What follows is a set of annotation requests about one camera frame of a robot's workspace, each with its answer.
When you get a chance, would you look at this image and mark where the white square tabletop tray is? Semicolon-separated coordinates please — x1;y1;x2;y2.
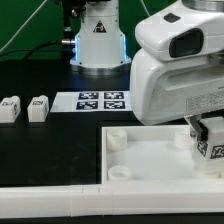
101;125;224;183

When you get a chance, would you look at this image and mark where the black cable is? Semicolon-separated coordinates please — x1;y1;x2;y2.
0;39;78;61

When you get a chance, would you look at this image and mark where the white sheet with tags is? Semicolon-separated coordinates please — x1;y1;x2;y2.
51;91;131;112

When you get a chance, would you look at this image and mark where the white cable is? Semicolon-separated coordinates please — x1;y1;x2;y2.
0;0;49;54

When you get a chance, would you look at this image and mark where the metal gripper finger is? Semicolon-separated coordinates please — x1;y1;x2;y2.
185;115;208;142

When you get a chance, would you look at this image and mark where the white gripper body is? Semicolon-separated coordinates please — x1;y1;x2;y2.
130;49;224;125

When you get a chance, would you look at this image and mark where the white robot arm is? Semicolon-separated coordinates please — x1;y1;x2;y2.
70;0;224;125

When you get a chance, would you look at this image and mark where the white L-shaped obstacle fence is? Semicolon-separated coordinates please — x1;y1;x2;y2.
0;179;224;219

